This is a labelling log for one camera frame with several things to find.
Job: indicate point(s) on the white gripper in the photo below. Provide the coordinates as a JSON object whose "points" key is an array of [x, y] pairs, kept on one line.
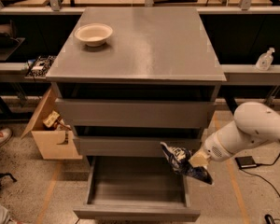
{"points": [[214, 148]]}

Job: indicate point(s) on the blue chip bag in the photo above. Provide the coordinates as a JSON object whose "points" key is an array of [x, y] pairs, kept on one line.
{"points": [[178, 158]]}

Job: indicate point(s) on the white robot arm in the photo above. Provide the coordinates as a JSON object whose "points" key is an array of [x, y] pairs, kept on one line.
{"points": [[254, 124]]}

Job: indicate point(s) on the grey bottom drawer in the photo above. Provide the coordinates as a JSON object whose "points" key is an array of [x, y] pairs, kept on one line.
{"points": [[135, 189]]}

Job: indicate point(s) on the grey drawer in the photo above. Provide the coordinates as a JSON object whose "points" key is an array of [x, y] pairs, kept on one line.
{"points": [[129, 146], [135, 189], [142, 114]]}

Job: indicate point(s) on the grey drawer cabinet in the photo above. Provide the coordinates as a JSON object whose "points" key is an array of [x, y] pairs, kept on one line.
{"points": [[139, 63]]}

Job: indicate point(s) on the grey middle drawer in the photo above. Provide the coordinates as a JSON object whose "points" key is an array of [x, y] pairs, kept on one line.
{"points": [[129, 146]]}

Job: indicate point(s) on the grey top drawer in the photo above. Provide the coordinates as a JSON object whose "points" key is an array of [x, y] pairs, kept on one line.
{"points": [[142, 114]]}

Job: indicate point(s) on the black foot pedal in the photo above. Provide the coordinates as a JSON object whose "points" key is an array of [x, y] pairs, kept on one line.
{"points": [[245, 162]]}

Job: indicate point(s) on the hand sanitizer bottle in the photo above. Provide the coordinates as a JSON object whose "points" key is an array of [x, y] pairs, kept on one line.
{"points": [[265, 60]]}

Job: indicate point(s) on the long metal workbench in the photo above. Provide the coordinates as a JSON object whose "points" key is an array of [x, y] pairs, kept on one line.
{"points": [[237, 36]]}

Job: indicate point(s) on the snack pack in box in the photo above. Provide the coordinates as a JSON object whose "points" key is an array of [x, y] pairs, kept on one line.
{"points": [[53, 121]]}

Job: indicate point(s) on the cardboard box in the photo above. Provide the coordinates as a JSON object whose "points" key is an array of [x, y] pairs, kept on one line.
{"points": [[52, 143]]}

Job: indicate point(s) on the white bowl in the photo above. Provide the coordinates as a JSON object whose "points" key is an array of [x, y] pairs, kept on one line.
{"points": [[94, 34]]}

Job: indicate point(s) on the patterned notebook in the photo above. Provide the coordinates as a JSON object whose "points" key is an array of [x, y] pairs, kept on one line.
{"points": [[39, 67]]}

